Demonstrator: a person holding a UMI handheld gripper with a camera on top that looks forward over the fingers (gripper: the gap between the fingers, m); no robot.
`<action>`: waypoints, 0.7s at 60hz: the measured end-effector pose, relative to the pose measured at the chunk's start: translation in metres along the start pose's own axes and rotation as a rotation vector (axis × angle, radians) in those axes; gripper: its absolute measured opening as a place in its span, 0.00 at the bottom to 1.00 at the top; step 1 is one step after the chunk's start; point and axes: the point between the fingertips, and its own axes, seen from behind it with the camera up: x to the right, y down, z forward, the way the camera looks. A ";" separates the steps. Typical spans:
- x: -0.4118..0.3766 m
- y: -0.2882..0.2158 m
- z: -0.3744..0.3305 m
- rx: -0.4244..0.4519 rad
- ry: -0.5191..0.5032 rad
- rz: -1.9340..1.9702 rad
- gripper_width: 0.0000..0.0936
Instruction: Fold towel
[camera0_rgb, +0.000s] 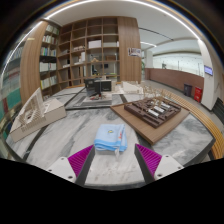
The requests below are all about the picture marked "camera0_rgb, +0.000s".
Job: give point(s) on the red bin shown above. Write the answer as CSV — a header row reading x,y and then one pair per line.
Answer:
x,y
198,94

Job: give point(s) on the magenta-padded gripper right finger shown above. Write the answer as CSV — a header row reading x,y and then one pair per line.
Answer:
x,y
150,160

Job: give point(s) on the dark brown model on wooden board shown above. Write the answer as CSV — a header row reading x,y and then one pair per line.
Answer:
x,y
153,115

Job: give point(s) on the wooden shelf unit with books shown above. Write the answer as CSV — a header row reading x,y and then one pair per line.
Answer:
x,y
83,50

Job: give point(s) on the wall-mounted screen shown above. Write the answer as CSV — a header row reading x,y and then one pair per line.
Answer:
x,y
208,70

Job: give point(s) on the curved ceiling light strip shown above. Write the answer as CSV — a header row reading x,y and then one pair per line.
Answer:
x,y
110,1

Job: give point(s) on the wall poster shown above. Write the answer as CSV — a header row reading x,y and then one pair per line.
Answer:
x,y
134,52

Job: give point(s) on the white architectural model on base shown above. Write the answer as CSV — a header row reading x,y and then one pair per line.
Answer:
x,y
36,115

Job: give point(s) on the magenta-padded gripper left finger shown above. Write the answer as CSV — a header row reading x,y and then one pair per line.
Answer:
x,y
80,161

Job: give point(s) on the dark grey bin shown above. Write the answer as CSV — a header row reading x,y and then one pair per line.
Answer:
x,y
188,90

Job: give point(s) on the light blue cartoon-print towel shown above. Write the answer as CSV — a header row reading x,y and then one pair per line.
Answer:
x,y
110,136

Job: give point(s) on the wall bookcase with green books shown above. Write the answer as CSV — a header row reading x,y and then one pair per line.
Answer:
x,y
11,93

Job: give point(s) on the small white building model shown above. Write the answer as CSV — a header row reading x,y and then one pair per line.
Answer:
x,y
130,88

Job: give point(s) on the grey model base slab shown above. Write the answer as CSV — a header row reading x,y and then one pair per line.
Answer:
x,y
98,100

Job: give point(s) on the curved wooden slatted bench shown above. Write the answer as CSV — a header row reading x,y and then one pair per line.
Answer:
x,y
206,123

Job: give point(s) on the wooden stick frame model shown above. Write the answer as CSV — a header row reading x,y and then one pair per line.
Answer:
x,y
156,91

